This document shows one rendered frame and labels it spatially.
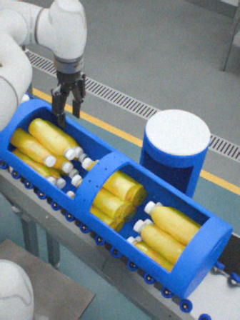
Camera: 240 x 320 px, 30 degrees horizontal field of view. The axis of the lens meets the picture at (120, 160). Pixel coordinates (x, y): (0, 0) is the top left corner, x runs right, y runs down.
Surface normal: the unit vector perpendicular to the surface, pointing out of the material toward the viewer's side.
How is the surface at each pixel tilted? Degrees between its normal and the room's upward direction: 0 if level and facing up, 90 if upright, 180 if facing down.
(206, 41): 0
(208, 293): 0
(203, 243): 15
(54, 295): 4
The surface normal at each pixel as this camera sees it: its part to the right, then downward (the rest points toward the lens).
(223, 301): 0.07, -0.67
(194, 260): -0.35, -0.18
